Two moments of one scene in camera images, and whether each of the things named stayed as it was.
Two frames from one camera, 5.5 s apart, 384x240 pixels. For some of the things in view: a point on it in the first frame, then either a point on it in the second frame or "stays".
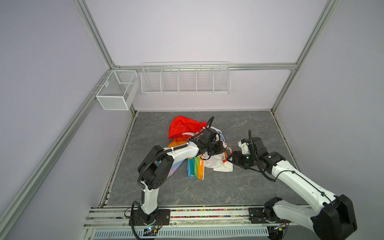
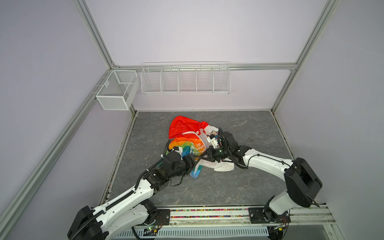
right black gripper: [236, 159] to [211, 154]
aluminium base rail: [111, 218] stays
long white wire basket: [189, 77] stays
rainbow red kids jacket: [181, 129] stays
